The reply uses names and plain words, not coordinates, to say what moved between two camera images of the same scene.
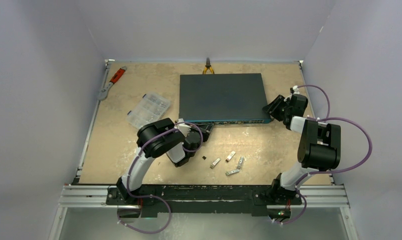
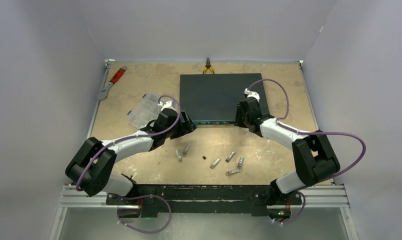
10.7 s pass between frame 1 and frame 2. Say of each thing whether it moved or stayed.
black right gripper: moved
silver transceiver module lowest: stayed
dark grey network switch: stayed
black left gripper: moved
